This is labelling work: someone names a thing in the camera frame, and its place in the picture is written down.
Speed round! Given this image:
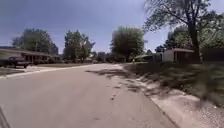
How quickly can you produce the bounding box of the round green tree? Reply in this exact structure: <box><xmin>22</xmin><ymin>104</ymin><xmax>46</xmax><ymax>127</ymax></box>
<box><xmin>109</xmin><ymin>26</ymin><xmax>146</xmax><ymax>63</ymax></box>

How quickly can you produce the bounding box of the grey asphalt road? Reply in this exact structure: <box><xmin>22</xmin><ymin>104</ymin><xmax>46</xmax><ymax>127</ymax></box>
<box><xmin>0</xmin><ymin>63</ymin><xmax>178</xmax><ymax>128</ymax></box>

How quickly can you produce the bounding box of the small pale shed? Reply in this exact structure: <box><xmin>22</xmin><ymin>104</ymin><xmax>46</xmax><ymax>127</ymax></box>
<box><xmin>162</xmin><ymin>48</ymin><xmax>196</xmax><ymax>64</ymax></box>

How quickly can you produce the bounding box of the pale kerb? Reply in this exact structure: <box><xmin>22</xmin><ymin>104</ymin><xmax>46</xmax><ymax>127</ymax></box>
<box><xmin>0</xmin><ymin>64</ymin><xmax>98</xmax><ymax>80</ymax></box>

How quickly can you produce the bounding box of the broad green tree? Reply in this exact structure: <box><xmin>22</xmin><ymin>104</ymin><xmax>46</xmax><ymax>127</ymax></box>
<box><xmin>12</xmin><ymin>28</ymin><xmax>59</xmax><ymax>56</ymax></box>

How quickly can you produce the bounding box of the dry grass verge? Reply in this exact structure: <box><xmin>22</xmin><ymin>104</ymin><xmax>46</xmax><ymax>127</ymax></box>
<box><xmin>124</xmin><ymin>61</ymin><xmax>224</xmax><ymax>108</ymax></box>

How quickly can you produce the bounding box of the long low house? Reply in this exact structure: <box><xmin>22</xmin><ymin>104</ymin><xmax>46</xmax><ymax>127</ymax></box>
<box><xmin>0</xmin><ymin>45</ymin><xmax>61</xmax><ymax>65</ymax></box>

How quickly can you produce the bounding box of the tall thin-crowned tree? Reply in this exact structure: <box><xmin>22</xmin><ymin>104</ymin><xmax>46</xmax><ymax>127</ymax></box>
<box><xmin>143</xmin><ymin>0</ymin><xmax>224</xmax><ymax>64</ymax></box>

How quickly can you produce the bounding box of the pale concrete gutter strip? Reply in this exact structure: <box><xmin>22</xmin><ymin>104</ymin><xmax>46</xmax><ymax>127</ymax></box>
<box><xmin>113</xmin><ymin>64</ymin><xmax>224</xmax><ymax>128</ymax></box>

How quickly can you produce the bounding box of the dark vehicle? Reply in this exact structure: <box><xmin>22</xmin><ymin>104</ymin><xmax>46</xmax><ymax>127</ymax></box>
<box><xmin>0</xmin><ymin>55</ymin><xmax>33</xmax><ymax>69</ymax></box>

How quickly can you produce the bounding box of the dry grass strip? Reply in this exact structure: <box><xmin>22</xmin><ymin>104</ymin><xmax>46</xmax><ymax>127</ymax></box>
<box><xmin>0</xmin><ymin>63</ymin><xmax>84</xmax><ymax>77</ymax></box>

